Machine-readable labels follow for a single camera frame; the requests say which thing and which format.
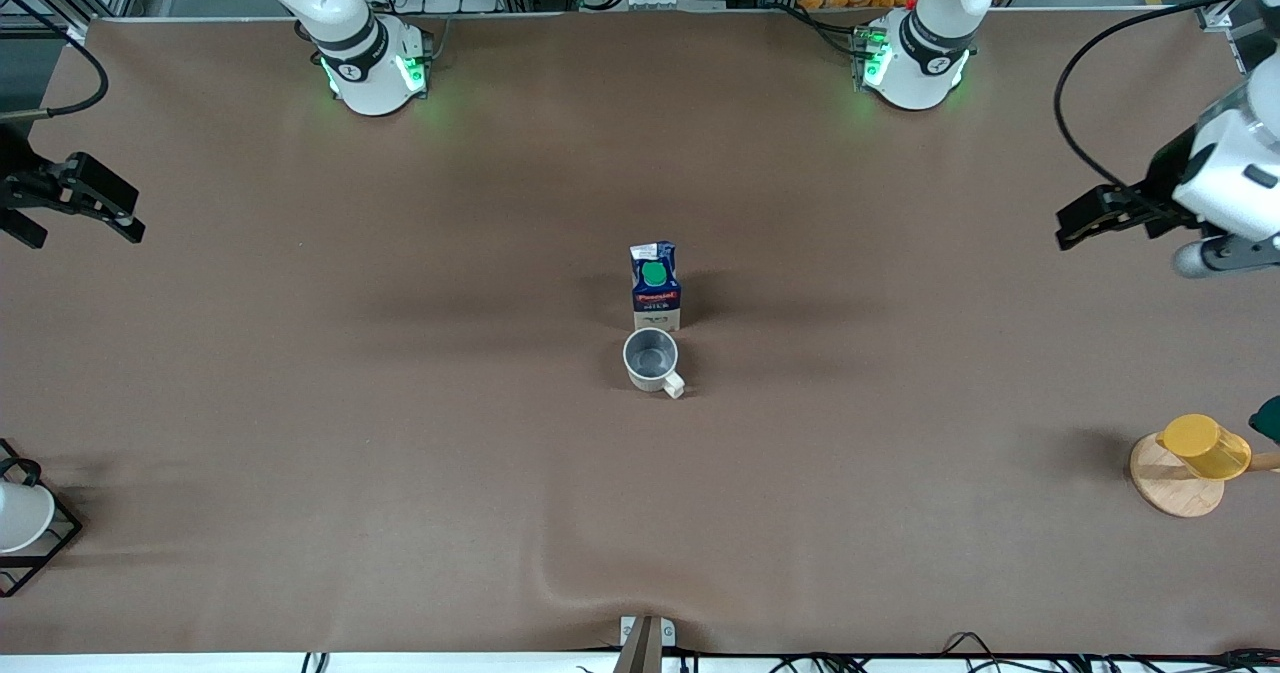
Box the wooden mug tree stand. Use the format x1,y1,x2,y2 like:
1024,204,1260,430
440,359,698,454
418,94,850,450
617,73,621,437
1130,433,1280,519

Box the grey ceramic mug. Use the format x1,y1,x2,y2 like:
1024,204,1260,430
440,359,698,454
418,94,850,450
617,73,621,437
622,329,688,400

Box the metal clamp bracket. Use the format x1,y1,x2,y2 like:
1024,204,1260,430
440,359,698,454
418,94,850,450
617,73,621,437
620,615,677,649

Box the black floor cables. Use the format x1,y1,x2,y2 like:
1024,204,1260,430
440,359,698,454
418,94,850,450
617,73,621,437
770,631,1280,673

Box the blue milk carton green cap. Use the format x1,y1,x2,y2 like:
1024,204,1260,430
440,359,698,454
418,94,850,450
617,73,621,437
629,241,684,334

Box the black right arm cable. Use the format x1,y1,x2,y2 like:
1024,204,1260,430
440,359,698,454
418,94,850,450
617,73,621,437
0,0,110,120

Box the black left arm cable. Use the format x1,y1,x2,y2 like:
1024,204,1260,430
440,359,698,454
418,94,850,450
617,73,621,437
1052,0,1259,196

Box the yellow cup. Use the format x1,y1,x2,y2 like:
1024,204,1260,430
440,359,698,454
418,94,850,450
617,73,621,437
1157,414,1253,481

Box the white cup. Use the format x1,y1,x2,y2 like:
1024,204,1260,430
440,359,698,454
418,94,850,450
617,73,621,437
0,480,56,554

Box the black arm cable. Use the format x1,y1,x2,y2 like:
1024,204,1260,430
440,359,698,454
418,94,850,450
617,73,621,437
1052,0,1259,196
0,0,110,120

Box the brown table cloth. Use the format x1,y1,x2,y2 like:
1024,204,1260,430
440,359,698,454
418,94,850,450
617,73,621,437
0,8,1280,656

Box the grey camera pole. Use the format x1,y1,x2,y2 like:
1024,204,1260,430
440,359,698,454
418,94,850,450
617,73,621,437
612,617,663,673

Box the black wire rack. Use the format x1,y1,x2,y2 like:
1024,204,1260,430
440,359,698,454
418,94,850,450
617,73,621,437
0,438,84,599

